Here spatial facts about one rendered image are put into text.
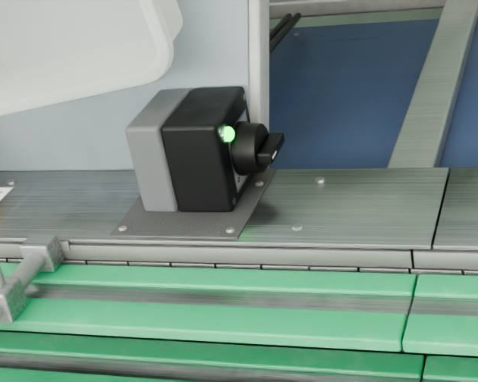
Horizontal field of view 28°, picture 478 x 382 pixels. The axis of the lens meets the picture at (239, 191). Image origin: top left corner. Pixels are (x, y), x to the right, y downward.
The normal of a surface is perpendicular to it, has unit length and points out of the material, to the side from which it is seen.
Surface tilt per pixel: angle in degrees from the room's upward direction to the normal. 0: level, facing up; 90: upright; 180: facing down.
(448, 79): 90
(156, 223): 90
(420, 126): 90
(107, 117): 0
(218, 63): 0
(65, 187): 90
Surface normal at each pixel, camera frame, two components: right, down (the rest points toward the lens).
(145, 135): -0.29, 0.49
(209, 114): -0.17, -0.87
